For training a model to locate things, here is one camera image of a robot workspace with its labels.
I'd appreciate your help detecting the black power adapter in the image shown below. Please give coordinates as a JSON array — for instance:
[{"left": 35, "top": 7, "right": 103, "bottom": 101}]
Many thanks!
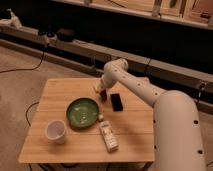
[{"left": 56, "top": 28, "right": 76, "bottom": 42}]

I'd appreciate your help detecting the black smartphone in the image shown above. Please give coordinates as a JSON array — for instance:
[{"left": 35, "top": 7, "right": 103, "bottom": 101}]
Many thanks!
[{"left": 110, "top": 93, "right": 123, "bottom": 111}]

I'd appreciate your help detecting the white lotion tube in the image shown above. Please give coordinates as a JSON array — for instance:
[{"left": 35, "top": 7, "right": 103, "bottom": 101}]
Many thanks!
[{"left": 98, "top": 114, "right": 119, "bottom": 153}]

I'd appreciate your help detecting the red chili pepper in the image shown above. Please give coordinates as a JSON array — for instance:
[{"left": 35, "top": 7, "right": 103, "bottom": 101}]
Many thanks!
[{"left": 100, "top": 90, "right": 108, "bottom": 102}]

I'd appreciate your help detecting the white paper cup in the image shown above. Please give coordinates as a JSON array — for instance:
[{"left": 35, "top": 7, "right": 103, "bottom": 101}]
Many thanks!
[{"left": 45, "top": 120, "right": 66, "bottom": 144}]

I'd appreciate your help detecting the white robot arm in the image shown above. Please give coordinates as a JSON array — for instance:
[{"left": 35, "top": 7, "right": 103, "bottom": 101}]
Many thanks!
[{"left": 95, "top": 59, "right": 207, "bottom": 171}]

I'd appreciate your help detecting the black floor cable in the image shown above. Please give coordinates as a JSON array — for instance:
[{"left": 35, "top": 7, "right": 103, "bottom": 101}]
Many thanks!
[{"left": 0, "top": 46, "right": 46, "bottom": 75}]

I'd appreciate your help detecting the long wooden shelf ledge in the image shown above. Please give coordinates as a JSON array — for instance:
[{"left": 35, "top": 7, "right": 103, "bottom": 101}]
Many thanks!
[{"left": 0, "top": 26, "right": 213, "bottom": 88}]

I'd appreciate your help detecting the green round plate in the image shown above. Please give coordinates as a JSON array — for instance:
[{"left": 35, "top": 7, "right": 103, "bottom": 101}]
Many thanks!
[{"left": 66, "top": 98, "right": 100, "bottom": 129}]

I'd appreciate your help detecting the wooden folding table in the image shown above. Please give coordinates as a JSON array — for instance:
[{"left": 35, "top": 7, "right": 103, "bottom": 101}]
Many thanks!
[{"left": 19, "top": 78, "right": 154, "bottom": 163}]

